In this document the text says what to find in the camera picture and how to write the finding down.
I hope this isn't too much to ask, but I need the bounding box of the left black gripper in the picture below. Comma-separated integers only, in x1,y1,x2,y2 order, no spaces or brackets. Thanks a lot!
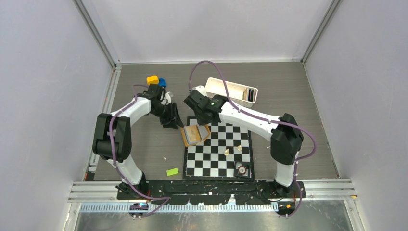
151,102,183,130

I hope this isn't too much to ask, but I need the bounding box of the gold VIP card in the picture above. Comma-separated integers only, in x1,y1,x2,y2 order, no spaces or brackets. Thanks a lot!
185,125,201,141

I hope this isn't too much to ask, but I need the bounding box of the white rectangular plastic tray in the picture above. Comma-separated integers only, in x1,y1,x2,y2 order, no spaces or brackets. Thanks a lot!
205,77,258,108

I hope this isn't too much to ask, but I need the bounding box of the credit cards stack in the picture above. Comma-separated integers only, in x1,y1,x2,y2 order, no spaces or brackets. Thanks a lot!
242,88,256,102

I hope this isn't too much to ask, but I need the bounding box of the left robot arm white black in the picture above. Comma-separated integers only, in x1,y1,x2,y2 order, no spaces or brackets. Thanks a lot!
92,84,184,199

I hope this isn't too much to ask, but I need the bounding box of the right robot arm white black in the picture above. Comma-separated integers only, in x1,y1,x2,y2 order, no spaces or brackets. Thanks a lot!
184,90,304,198

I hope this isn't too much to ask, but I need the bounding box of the black white chessboard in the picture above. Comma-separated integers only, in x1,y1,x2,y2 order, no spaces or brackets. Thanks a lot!
182,123,255,181

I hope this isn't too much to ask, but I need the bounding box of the blue yellow toy car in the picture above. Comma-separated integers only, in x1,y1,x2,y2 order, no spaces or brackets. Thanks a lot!
146,75,167,88

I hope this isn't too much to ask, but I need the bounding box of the green rectangular block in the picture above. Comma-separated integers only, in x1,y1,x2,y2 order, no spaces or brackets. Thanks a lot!
166,168,179,177

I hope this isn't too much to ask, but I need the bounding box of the small black framed round object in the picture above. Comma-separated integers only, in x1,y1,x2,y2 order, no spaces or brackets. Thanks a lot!
233,161,252,179

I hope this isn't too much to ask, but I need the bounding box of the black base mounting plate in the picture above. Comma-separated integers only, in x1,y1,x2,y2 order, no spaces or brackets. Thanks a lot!
116,179,307,206

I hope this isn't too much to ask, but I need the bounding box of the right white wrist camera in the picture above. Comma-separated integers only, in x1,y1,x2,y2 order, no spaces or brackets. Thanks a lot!
192,85,207,96

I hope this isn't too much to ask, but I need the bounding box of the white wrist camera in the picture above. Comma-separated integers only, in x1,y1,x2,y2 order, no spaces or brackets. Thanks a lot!
192,85,207,96
163,91,173,105

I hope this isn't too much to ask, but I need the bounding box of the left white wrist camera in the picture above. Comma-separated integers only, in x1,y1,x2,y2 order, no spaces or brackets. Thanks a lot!
163,91,173,105

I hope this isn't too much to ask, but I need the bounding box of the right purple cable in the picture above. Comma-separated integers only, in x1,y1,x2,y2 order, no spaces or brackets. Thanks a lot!
188,60,318,218

